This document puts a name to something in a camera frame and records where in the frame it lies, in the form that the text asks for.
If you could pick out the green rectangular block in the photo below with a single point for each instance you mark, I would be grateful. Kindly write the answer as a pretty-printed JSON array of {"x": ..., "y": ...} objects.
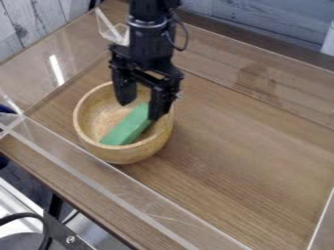
[{"x": 129, "y": 129}]

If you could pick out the blue object at left edge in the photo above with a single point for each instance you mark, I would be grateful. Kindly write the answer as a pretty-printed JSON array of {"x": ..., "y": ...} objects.
[{"x": 6, "y": 109}]

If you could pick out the black table leg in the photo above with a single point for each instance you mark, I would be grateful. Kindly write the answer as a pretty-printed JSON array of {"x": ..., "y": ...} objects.
[{"x": 55, "y": 206}]

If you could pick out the black metal bracket with screw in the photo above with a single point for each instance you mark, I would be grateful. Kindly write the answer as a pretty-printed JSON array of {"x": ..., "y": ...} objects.
[{"x": 62, "y": 238}]

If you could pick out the brown wooden bowl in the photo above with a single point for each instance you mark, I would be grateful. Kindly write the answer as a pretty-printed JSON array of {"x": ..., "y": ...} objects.
[{"x": 97, "y": 115}]

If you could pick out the clear acrylic corner bracket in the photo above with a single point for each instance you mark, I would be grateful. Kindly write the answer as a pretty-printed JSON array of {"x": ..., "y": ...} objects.
[{"x": 117, "y": 33}]

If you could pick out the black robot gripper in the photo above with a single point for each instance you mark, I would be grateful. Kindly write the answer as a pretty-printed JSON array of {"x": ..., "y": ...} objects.
[{"x": 145, "y": 62}]

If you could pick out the clear acrylic front wall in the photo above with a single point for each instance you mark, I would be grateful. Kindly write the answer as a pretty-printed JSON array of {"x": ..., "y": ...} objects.
[{"x": 165, "y": 214}]

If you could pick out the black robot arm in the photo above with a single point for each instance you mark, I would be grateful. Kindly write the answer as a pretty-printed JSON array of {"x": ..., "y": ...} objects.
[{"x": 153, "y": 11}]

